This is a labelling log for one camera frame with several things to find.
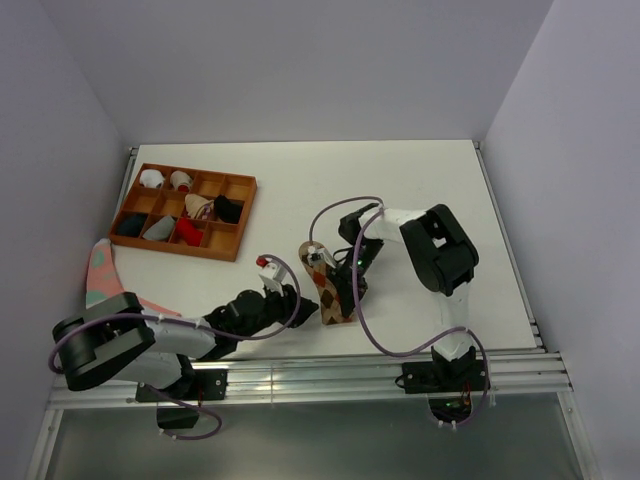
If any orange compartment tray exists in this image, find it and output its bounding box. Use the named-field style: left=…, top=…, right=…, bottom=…
left=109, top=163, right=257, bottom=262

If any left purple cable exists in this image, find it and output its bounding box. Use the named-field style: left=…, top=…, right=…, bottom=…
left=47, top=253, right=304, bottom=442

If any beige red rolled sock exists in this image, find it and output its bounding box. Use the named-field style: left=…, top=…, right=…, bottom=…
left=170, top=170, right=193, bottom=193

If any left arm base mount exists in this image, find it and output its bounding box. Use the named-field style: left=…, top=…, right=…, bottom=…
left=134, top=368, right=228, bottom=440

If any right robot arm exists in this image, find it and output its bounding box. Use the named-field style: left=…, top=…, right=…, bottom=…
left=327, top=204, right=479, bottom=390

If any aluminium frame rail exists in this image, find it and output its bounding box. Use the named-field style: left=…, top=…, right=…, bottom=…
left=47, top=352, right=573, bottom=410

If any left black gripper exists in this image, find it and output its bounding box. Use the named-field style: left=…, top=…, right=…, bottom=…
left=235, top=279, right=318, bottom=341

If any grey rolled sock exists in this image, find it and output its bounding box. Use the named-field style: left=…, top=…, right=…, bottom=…
left=142, top=216, right=176, bottom=242

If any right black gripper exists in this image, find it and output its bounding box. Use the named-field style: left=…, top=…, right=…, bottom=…
left=327, top=238, right=385, bottom=317

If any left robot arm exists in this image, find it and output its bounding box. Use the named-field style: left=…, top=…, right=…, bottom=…
left=49, top=285, right=319, bottom=399

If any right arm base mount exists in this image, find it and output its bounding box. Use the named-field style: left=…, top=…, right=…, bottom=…
left=394, top=360, right=491, bottom=425

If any brown argyle sock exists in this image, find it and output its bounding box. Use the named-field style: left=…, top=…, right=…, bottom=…
left=298, top=241, right=354, bottom=326

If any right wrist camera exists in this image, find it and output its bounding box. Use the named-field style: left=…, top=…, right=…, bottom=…
left=307, top=245, right=336, bottom=268

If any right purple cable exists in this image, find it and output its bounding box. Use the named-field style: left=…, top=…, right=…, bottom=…
left=308, top=195, right=496, bottom=431

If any dark teal rolled sock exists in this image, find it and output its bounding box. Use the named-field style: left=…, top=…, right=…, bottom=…
left=115, top=213, right=147, bottom=238

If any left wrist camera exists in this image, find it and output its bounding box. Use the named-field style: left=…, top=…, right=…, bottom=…
left=256, top=256, right=286, bottom=295

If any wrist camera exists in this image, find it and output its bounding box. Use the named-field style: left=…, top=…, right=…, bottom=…
left=256, top=256, right=286, bottom=295
left=307, top=245, right=336, bottom=268

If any white rolled sock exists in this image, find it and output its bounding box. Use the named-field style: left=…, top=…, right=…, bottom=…
left=139, top=169, right=165, bottom=189

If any purple cable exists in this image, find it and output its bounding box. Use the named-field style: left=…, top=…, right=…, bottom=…
left=47, top=253, right=304, bottom=442
left=308, top=195, right=496, bottom=431

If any pink patterned sock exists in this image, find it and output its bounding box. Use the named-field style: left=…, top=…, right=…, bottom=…
left=83, top=238, right=182, bottom=321

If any black rolled sock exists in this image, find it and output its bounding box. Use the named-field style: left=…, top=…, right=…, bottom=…
left=214, top=195, right=243, bottom=224

